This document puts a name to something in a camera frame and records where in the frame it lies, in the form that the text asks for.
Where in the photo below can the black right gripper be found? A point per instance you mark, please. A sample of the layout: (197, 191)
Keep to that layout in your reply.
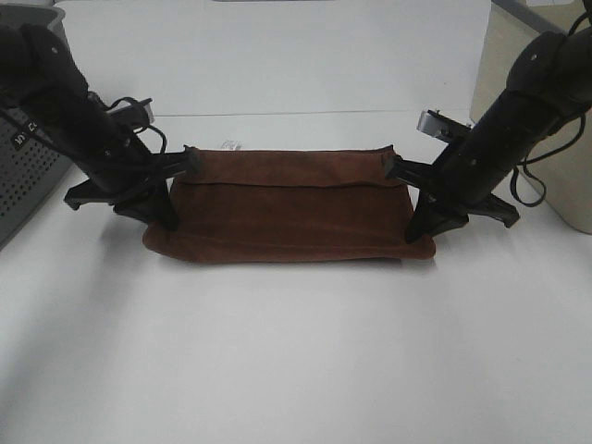
(468, 170)

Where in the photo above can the brown towel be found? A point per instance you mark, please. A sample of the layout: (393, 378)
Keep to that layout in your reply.
(289, 206)

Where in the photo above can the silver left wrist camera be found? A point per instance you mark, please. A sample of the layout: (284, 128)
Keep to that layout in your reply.
(127, 111)

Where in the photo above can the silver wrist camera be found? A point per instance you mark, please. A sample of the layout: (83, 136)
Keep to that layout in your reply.
(438, 126)
(127, 111)

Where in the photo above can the grey perforated plastic basket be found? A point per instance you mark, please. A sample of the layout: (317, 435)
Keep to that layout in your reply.
(29, 169)

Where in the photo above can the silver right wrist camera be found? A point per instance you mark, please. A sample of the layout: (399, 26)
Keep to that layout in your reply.
(438, 126)

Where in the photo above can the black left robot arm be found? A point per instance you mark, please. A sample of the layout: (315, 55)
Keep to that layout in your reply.
(40, 77)

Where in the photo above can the white towel care label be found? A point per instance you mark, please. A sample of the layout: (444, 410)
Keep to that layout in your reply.
(230, 145)

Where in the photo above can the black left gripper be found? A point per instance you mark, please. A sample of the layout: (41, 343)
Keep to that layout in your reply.
(124, 174)

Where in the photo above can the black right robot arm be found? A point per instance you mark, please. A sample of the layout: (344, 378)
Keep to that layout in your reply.
(548, 86)

